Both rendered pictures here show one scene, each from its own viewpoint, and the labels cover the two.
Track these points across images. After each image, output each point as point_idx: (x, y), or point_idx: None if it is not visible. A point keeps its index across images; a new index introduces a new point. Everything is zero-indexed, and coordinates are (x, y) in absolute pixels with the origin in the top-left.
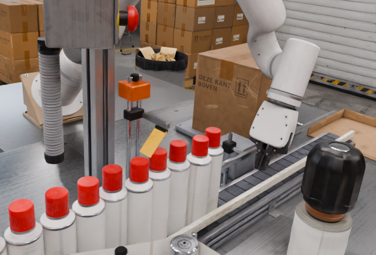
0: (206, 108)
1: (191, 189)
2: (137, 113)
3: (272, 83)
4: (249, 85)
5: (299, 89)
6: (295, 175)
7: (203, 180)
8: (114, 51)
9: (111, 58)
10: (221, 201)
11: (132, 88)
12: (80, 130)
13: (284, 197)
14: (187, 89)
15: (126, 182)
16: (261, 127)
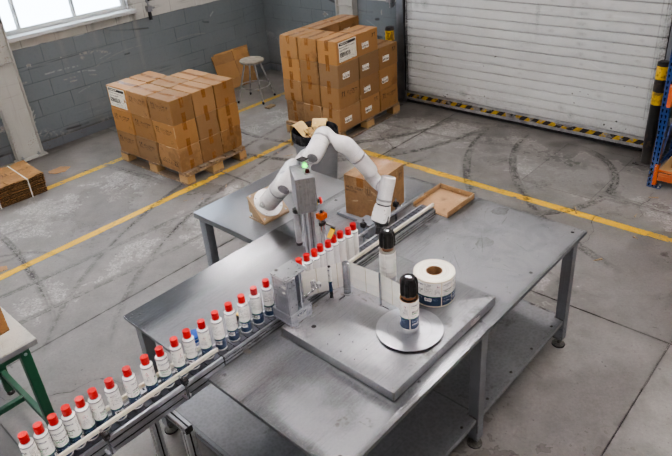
0: (352, 202)
1: (347, 247)
2: (323, 223)
3: (377, 196)
4: (371, 190)
5: (388, 198)
6: (397, 233)
7: (351, 243)
8: None
9: None
10: (361, 250)
11: (321, 216)
12: (285, 222)
13: None
14: (341, 180)
15: (324, 248)
16: (375, 215)
